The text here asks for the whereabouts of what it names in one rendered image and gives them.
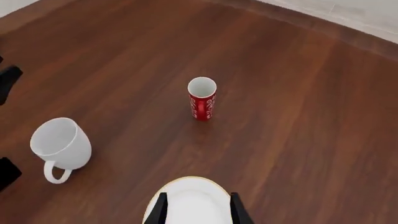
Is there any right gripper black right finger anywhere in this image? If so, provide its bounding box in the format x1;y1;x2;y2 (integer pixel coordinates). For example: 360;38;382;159
230;192;257;224

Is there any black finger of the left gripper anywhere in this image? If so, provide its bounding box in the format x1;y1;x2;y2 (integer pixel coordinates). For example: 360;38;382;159
0;65;24;106
0;156;23;193

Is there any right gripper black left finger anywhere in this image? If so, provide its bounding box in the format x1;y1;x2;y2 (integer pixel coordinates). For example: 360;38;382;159
145;192;169;224

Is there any white plate with gold rim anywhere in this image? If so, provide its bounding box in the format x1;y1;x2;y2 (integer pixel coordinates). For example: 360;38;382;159
142;175;238;224

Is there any red mug with white pattern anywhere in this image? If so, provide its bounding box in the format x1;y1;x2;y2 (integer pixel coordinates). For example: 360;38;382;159
187;77;218;123

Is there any white mug with handle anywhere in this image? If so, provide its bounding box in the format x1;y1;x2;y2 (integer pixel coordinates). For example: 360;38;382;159
29;116;93;185

